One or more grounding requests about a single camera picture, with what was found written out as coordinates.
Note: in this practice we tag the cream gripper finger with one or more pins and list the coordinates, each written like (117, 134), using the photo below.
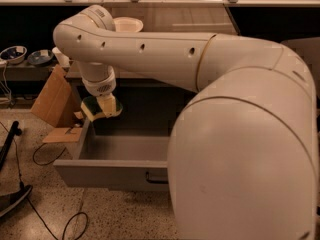
(109, 105)

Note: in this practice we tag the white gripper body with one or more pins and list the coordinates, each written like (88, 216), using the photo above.
(101, 86)

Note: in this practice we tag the green and yellow sponge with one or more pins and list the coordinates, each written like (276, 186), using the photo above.
(91, 108)

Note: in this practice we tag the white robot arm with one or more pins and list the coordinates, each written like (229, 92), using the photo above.
(243, 160)

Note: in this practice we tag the grey drawer cabinet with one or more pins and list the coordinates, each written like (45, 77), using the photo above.
(173, 17)

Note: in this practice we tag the open grey top drawer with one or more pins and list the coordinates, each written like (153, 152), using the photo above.
(115, 153)

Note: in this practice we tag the white paper cup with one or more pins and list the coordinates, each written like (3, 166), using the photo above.
(62, 59)

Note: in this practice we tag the brown cardboard box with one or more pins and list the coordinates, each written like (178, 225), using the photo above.
(56, 104)

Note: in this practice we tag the flat cardboard piece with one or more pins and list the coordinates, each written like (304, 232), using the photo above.
(63, 135)

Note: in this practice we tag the blue patterned bowl right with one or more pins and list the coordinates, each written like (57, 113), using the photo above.
(40, 58)

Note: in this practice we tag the blue patterned bowl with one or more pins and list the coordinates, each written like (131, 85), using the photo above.
(14, 55)
(40, 58)

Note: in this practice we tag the blue patterned bowl left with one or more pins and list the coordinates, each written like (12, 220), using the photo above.
(14, 55)

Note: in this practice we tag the grey side shelf left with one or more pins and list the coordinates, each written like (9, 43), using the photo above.
(26, 72)

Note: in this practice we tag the black stand left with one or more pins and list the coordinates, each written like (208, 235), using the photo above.
(13, 190)

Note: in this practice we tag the black drawer handle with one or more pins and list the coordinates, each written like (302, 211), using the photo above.
(155, 178)

